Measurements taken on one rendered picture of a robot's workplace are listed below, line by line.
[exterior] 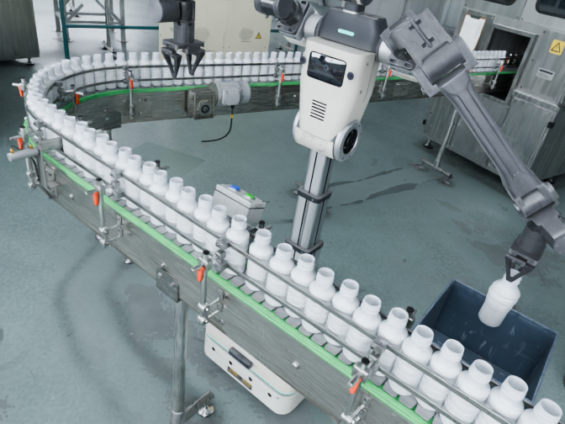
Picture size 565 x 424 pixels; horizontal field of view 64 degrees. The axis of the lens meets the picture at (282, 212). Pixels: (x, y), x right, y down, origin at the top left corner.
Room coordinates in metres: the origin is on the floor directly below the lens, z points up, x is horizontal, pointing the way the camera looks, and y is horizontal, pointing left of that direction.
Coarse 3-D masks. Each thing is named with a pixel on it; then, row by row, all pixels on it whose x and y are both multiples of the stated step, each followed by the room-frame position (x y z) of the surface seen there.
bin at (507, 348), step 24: (456, 288) 1.13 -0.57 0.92; (432, 312) 1.02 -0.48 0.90; (456, 312) 1.11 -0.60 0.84; (456, 336) 1.09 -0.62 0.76; (480, 336) 1.06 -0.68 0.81; (504, 336) 1.02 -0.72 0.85; (528, 336) 1.00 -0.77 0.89; (552, 336) 0.97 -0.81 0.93; (504, 360) 1.01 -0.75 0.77; (528, 360) 0.98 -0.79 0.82; (528, 384) 0.88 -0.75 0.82
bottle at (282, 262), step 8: (280, 248) 0.87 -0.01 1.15; (288, 248) 0.87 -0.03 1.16; (280, 256) 0.84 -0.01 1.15; (288, 256) 0.84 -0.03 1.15; (272, 264) 0.84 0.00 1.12; (280, 264) 0.84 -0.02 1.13; (288, 264) 0.84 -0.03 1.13; (280, 272) 0.83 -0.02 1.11; (288, 272) 0.83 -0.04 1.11; (272, 280) 0.83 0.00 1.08; (280, 280) 0.83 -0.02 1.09; (272, 288) 0.83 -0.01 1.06; (280, 288) 0.83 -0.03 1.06; (264, 296) 0.85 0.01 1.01; (280, 296) 0.83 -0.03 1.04; (272, 304) 0.83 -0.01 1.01
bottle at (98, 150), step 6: (96, 138) 1.28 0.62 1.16; (102, 138) 1.27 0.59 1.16; (108, 138) 1.29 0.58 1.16; (102, 144) 1.27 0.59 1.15; (96, 150) 1.26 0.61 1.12; (102, 150) 1.26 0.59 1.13; (96, 162) 1.26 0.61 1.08; (96, 168) 1.26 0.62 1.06; (102, 168) 1.26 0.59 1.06; (102, 174) 1.26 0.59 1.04
